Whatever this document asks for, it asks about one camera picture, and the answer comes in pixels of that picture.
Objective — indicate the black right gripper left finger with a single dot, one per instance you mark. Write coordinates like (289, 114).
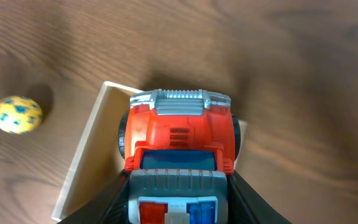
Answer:
(109, 207)

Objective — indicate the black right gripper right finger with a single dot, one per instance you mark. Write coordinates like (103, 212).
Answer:
(246, 206)

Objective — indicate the red toy fire truck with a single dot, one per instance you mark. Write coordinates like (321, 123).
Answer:
(179, 148)

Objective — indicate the white cardboard box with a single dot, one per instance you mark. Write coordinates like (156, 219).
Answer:
(98, 161)

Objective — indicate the yellow ball blue letters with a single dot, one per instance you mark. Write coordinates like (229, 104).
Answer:
(19, 114)

